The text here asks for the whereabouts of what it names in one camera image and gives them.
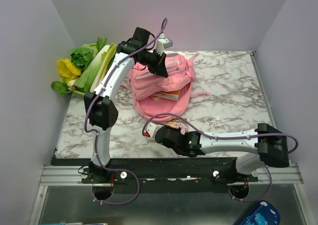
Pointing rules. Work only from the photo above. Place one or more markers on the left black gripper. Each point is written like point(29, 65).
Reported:
point(159, 68)

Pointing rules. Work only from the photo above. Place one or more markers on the pink school backpack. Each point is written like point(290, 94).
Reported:
point(143, 85)

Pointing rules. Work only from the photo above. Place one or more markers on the orange paperback book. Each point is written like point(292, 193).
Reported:
point(168, 95)

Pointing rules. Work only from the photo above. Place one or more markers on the pink illustrated storybook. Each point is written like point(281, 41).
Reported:
point(178, 124)

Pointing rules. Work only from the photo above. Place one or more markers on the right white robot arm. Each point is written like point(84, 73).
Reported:
point(263, 146)

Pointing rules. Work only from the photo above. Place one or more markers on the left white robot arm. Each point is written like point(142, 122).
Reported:
point(101, 112)

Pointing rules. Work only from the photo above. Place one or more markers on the white napa cabbage toy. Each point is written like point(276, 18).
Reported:
point(90, 78)

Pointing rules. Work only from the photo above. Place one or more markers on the green vegetable tray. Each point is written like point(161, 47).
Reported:
point(80, 91)

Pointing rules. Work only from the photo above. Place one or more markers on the green lettuce toy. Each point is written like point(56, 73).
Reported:
point(83, 55)

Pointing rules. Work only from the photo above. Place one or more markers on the yellow flower toy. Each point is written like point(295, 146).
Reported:
point(67, 68)

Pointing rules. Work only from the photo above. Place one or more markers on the blue shark pencil case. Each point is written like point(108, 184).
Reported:
point(259, 213)

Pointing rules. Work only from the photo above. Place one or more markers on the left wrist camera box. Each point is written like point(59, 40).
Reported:
point(163, 43)

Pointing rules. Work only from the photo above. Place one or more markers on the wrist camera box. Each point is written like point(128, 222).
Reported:
point(151, 129)
point(163, 43)

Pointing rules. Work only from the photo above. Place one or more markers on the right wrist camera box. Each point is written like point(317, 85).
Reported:
point(151, 129)

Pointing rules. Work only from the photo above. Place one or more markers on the black mounting base rail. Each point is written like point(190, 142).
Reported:
point(159, 175)

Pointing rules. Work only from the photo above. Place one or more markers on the aluminium frame rail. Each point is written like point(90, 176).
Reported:
point(60, 176)

